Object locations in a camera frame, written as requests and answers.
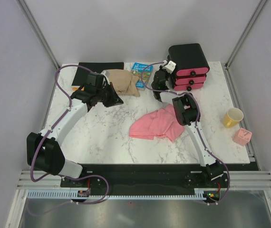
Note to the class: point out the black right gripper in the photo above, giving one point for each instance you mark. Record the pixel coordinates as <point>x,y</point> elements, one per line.
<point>161,68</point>

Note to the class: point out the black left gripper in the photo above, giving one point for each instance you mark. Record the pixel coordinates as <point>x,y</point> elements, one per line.
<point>115,99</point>

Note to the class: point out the beige t shirt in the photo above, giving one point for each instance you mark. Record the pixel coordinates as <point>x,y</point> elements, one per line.
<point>124,82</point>

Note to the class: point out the black pink drawer unit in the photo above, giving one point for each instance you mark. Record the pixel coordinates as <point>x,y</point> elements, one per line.
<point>191,67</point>

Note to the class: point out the pink t shirt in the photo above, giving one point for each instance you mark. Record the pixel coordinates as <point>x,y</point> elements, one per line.
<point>161,123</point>

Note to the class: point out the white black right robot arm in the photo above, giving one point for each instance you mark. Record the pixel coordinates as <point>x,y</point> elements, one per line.
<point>188,114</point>

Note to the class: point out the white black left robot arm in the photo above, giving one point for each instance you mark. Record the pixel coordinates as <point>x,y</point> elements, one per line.
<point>44,151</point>

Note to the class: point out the blue treehouse book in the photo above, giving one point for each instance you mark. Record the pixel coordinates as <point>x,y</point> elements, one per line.
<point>143,72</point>

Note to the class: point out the black notebook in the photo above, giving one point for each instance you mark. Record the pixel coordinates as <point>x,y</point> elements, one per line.
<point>81,74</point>

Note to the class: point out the orange pencil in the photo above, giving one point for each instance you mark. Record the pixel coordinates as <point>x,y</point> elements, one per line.
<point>74,89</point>

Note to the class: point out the yellow mug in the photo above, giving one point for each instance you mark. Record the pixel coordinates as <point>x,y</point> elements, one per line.
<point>232,117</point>

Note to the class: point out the pink cube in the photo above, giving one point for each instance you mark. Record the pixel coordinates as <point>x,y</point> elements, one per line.
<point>242,137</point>

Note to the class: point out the right aluminium frame post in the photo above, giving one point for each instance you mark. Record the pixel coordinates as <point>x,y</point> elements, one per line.
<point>249,26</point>

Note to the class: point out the aluminium frame post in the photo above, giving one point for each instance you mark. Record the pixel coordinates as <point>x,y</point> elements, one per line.
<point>249,26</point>
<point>37,31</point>

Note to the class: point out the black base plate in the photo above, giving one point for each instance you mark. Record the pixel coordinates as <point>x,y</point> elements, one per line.
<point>96,170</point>

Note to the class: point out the white slotted cable duct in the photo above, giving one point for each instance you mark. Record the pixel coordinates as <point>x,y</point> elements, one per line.
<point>84,195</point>

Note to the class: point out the aluminium front rail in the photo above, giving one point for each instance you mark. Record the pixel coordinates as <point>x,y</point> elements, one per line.
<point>121,180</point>

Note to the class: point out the left aluminium frame post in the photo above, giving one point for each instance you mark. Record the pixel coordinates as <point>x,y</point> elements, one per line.
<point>37,31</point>

